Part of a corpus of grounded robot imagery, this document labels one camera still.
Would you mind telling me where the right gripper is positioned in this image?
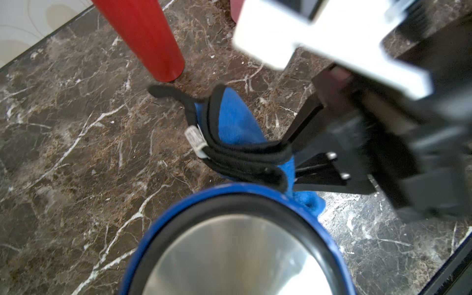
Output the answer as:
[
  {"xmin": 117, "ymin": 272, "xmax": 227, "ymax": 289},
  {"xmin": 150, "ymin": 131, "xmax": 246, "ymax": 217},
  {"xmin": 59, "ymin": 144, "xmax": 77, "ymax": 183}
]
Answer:
[{"xmin": 282, "ymin": 14, "xmax": 472, "ymax": 221}]

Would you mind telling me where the blue thermos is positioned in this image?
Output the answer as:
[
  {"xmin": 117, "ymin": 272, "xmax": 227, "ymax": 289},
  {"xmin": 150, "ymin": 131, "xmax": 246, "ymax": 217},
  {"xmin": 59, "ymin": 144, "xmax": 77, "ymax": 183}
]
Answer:
[{"xmin": 119, "ymin": 183, "xmax": 356, "ymax": 295}]

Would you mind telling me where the pink thermos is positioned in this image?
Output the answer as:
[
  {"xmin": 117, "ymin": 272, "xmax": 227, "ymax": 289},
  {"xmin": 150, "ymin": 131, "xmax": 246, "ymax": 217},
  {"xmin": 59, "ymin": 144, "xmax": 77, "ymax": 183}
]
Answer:
[{"xmin": 229, "ymin": 0, "xmax": 245, "ymax": 23}]

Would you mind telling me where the red thermos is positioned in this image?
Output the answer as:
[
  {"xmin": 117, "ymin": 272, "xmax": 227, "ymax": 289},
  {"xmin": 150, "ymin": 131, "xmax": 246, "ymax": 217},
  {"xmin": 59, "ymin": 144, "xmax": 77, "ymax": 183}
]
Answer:
[{"xmin": 93, "ymin": 0, "xmax": 185, "ymax": 82}]

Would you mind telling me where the blue cleaning cloth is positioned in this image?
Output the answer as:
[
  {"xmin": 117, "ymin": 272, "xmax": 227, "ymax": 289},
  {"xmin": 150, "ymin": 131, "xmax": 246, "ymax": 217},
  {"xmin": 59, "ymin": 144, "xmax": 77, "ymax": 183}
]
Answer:
[{"xmin": 147, "ymin": 84, "xmax": 327, "ymax": 216}]

